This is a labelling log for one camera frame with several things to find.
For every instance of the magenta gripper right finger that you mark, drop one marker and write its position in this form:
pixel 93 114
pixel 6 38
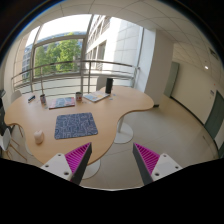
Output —
pixel 153 166

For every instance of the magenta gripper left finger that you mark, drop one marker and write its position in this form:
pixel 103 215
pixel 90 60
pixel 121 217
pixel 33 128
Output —
pixel 70 166

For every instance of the blue patterned mouse pad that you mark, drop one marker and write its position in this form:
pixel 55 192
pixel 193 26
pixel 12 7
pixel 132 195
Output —
pixel 74 126

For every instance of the white table leg base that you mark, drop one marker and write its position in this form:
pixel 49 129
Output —
pixel 124 133

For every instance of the white chair left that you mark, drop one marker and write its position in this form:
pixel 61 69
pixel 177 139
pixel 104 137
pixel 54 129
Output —
pixel 7 142

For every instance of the red covered book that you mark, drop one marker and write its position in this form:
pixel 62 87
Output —
pixel 62 102

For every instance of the patterned mug centre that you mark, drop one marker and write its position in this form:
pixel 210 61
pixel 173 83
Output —
pixel 78 96

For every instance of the patterned mug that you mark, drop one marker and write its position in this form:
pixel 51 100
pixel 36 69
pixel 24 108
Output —
pixel 78 96
pixel 43 99

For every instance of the patterned mug left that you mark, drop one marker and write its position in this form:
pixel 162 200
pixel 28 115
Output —
pixel 43 99

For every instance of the open magazine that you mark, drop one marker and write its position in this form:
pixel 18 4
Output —
pixel 95 96

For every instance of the small blue object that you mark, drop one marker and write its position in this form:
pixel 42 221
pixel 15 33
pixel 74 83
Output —
pixel 31 99

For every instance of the green door near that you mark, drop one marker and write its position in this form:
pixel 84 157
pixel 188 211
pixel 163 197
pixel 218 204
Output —
pixel 216 116

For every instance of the green door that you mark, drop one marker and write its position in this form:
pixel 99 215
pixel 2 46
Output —
pixel 216 116
pixel 172 79

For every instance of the black cylindrical speaker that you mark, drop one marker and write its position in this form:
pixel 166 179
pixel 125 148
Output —
pixel 109 85

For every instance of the green door far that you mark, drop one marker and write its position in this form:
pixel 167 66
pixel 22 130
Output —
pixel 172 79

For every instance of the metal balcony railing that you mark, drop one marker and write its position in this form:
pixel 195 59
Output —
pixel 84 70

